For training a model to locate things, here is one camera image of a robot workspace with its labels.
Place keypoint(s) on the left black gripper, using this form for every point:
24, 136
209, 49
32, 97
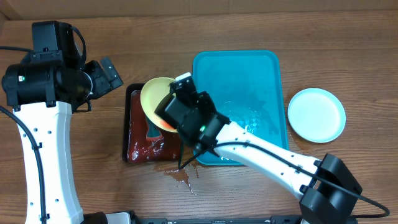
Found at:
101, 85

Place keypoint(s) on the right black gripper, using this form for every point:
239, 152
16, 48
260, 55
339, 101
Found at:
208, 104

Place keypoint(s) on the yellow plate with ketchup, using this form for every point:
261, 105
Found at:
152, 93

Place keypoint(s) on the light blue plate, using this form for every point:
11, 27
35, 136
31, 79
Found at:
316, 115

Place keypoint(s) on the orange and green sponge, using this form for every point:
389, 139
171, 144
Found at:
153, 134

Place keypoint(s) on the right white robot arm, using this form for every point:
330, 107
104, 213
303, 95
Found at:
327, 191

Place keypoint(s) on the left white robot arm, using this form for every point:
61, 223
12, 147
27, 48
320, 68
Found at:
43, 97

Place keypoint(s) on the black tray with red water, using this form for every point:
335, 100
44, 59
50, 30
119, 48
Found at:
136, 149

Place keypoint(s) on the teal plastic tray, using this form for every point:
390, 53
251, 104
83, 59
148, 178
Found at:
245, 86

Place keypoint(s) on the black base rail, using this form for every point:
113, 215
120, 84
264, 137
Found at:
132, 218

